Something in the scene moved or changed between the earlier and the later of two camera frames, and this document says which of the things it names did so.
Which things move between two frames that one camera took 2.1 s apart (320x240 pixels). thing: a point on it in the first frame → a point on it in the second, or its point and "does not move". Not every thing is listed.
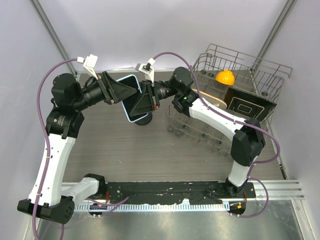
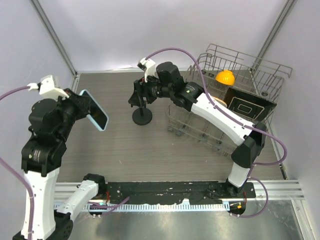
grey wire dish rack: x=217 y=69 does not move
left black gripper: x=112 y=91 → x=82 y=101
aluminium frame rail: x=276 y=189 does not move
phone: x=131 y=81 → x=97 y=116
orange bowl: x=226 y=77 does not move
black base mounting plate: x=177 y=193 does not move
